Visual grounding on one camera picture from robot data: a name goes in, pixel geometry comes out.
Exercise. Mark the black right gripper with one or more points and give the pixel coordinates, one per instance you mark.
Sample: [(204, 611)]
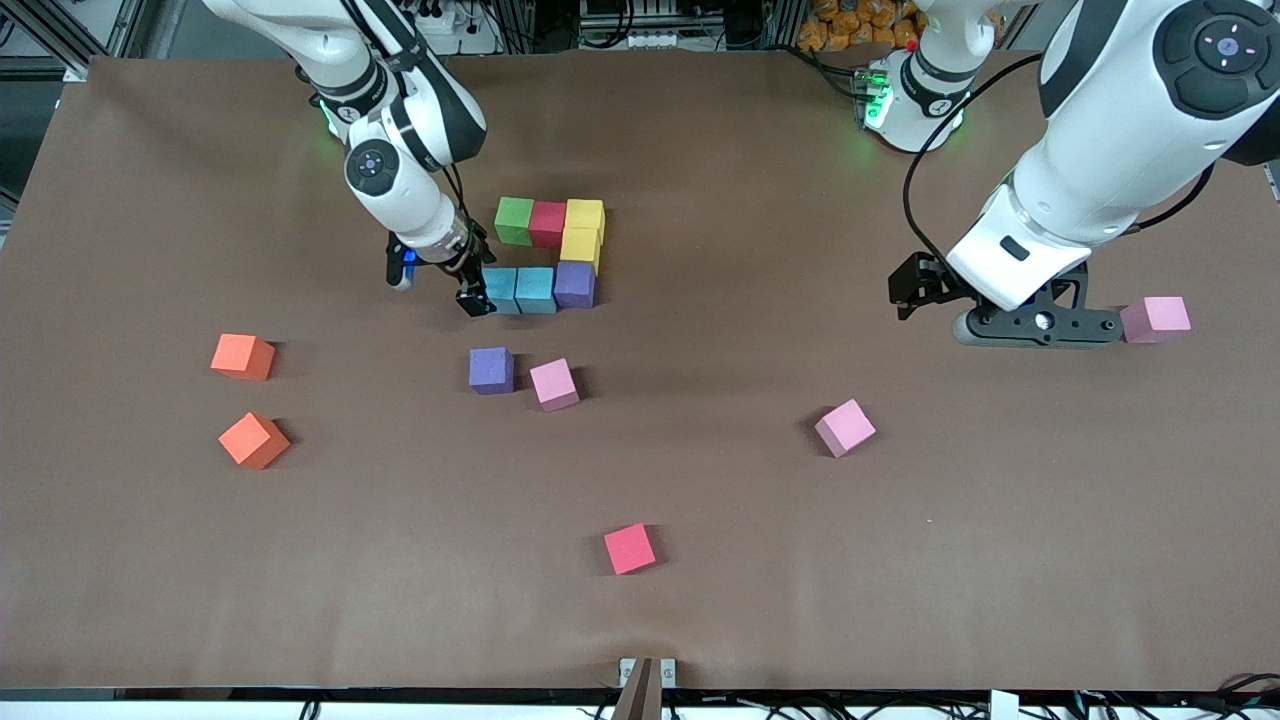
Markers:
[(463, 263)]

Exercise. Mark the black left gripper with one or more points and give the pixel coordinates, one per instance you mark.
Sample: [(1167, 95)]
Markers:
[(926, 279)]

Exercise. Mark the blue foam cube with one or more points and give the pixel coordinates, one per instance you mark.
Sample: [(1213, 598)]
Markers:
[(502, 290), (536, 290)]

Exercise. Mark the green foam cube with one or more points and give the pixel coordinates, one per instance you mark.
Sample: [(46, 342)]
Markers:
[(515, 221)]

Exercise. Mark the red foam cube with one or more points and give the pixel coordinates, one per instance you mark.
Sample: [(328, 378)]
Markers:
[(548, 224), (630, 548)]

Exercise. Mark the purple foam cube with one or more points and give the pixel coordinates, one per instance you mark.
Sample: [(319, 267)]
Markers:
[(491, 370), (575, 285)]

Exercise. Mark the yellow foam cube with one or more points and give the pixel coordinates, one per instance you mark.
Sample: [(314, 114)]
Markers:
[(586, 214), (582, 248)]

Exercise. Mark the pink foam cube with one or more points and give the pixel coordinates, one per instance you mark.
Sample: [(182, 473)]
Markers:
[(554, 384), (845, 427), (1160, 319)]

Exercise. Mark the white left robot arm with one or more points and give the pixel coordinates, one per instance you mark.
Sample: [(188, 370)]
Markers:
[(1100, 150)]

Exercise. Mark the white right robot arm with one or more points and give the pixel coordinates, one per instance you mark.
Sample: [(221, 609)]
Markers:
[(400, 190)]

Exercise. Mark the white power strip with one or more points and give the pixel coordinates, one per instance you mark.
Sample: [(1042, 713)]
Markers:
[(470, 42)]

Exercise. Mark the orange foam cube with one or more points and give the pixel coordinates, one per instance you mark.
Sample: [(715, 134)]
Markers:
[(254, 440), (243, 356)]

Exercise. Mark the brown table cover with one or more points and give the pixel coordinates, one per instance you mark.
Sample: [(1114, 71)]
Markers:
[(900, 550)]

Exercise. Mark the orange snack bag pile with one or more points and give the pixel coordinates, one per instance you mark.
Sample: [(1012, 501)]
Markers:
[(850, 25)]

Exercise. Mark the grey electronics rack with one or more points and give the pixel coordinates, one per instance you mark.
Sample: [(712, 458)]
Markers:
[(650, 40)]

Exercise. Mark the small white box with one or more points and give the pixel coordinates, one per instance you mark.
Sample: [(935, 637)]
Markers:
[(1003, 705)]

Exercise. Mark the small metal bracket plate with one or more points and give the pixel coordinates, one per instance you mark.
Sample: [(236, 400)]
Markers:
[(670, 672)]

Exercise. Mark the aluminium frame post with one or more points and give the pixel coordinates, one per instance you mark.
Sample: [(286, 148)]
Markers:
[(76, 70)]

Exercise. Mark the brown camera pole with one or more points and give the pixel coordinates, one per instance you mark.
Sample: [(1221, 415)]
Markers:
[(640, 700)]

